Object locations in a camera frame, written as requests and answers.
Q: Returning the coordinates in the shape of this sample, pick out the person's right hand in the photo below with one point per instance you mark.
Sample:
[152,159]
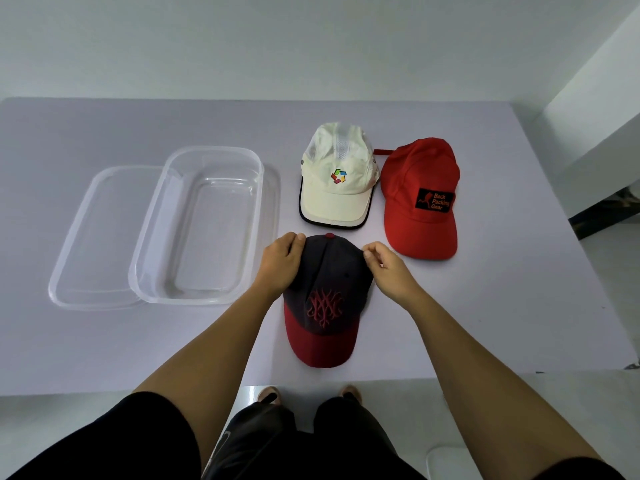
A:
[395,277]

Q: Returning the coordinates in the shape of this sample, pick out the person's left hand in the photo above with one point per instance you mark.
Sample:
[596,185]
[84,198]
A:
[277,264]

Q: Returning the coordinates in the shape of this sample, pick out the black and red cap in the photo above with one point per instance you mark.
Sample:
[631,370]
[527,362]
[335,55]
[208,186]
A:
[325,274]

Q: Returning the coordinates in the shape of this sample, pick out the red cap with patch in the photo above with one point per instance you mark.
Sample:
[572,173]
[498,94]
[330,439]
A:
[420,229]

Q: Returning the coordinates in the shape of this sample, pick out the clear plastic box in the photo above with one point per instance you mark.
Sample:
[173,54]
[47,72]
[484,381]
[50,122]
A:
[210,234]

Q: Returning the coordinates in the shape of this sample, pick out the white cap with logo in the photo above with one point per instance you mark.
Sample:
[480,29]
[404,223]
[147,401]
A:
[335,199]

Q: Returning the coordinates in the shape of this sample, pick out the clear plastic lid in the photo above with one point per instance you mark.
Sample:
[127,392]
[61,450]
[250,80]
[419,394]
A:
[100,244]

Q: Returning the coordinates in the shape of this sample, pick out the person's right forearm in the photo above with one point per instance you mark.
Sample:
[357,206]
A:
[490,394]

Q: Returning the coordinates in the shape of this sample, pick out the person's left forearm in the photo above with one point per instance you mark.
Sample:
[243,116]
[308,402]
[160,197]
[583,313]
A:
[215,364]

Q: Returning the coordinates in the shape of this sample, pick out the person's right shoe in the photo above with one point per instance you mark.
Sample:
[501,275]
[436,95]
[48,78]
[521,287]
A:
[351,393]

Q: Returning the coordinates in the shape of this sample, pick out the person's shoe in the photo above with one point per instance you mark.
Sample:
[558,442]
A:
[351,393]
[269,395]

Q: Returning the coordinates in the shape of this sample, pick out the person's left shoe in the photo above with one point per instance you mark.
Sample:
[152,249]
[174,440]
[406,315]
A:
[269,395]

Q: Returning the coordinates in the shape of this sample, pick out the person's black trousers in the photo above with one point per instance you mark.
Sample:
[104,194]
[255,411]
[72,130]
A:
[310,454]

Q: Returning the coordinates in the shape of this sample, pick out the person's black left sleeve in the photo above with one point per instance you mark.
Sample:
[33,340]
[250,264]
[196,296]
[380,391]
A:
[115,439]

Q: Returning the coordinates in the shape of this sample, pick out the person's black sleeve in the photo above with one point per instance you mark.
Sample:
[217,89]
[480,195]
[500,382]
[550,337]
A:
[115,439]
[580,469]

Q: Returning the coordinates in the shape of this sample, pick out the person's black right sleeve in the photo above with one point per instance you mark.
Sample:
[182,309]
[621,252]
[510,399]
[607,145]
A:
[580,469]

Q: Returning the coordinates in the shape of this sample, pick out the black object on floor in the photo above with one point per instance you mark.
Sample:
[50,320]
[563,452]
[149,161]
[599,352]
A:
[605,214]

